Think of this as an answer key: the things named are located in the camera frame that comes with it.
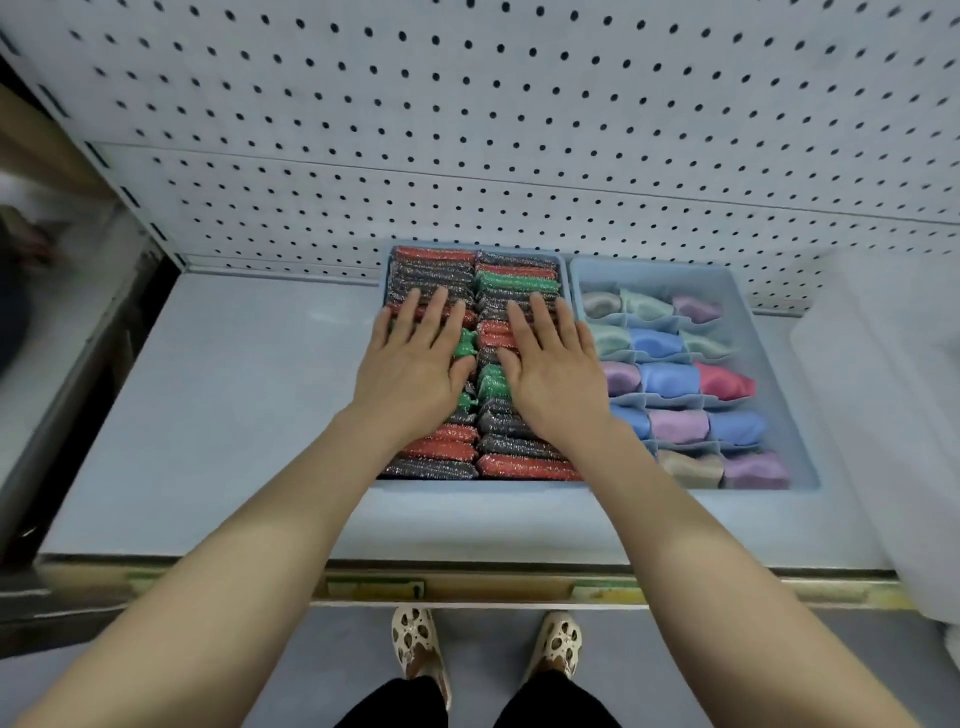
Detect person's left hand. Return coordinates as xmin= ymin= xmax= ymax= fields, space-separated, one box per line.
xmin=351 ymin=287 xmax=479 ymax=438

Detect person's right hand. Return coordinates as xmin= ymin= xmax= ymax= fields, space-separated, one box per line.
xmin=495 ymin=291 xmax=603 ymax=445

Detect person's left forearm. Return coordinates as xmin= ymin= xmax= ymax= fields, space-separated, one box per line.
xmin=13 ymin=403 xmax=456 ymax=728

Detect person's right forearm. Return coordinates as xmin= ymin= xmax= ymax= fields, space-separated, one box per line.
xmin=517 ymin=416 xmax=925 ymax=728

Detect rows of glittery folded socks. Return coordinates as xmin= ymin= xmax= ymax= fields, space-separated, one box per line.
xmin=380 ymin=246 xmax=588 ymax=483

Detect group of pastel folded socks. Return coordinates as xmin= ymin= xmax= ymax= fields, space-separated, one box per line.
xmin=580 ymin=287 xmax=793 ymax=491

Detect plain blue plastic tray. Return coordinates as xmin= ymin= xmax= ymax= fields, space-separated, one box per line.
xmin=372 ymin=240 xmax=595 ymax=494

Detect pale blue shelf board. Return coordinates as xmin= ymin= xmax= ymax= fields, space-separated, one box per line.
xmin=33 ymin=268 xmax=905 ymax=610

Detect white pegboard back panel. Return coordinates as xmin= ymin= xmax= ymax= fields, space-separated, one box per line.
xmin=0 ymin=0 xmax=960 ymax=318

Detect blue divided organizer tray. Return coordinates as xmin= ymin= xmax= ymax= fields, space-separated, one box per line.
xmin=567 ymin=255 xmax=825 ymax=495

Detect person's left beige perforated shoe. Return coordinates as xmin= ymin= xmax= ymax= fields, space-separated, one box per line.
xmin=389 ymin=605 xmax=453 ymax=712

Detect person's beige perforated shoe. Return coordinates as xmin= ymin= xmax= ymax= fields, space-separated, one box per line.
xmin=389 ymin=605 xmax=453 ymax=712
xmin=522 ymin=610 xmax=585 ymax=684

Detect person's right beige perforated shoe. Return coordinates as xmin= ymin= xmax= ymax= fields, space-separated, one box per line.
xmin=522 ymin=610 xmax=585 ymax=684

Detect white slotted shelf upright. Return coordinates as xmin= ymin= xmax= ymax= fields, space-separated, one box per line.
xmin=0 ymin=28 xmax=190 ymax=273

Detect white plastic bag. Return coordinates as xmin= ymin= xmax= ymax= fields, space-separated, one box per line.
xmin=787 ymin=247 xmax=960 ymax=625

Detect white metal shelf board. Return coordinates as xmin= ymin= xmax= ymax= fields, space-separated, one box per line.
xmin=0 ymin=171 xmax=183 ymax=625

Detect person's right black trouser leg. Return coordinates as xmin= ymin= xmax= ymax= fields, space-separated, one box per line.
xmin=490 ymin=669 xmax=624 ymax=728

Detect person's black trouser leg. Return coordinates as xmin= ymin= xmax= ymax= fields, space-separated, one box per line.
xmin=333 ymin=674 xmax=452 ymax=728
xmin=490 ymin=669 xmax=624 ymax=728

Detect person's left black trouser leg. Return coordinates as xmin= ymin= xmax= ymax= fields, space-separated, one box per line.
xmin=333 ymin=674 xmax=452 ymax=728

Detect brown cardboard box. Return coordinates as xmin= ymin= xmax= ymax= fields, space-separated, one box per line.
xmin=0 ymin=81 xmax=115 ymax=202

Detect shelf edge label rail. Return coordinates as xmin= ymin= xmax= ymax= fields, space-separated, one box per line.
xmin=36 ymin=553 xmax=922 ymax=612

